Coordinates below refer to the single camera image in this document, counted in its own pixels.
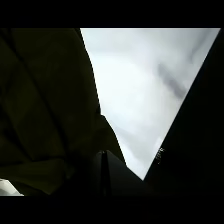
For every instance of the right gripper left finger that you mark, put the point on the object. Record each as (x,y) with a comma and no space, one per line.
(99,176)

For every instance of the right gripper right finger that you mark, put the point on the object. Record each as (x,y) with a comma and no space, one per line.
(120,181)

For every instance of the dark olive garment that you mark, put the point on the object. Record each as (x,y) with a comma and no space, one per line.
(46,100)

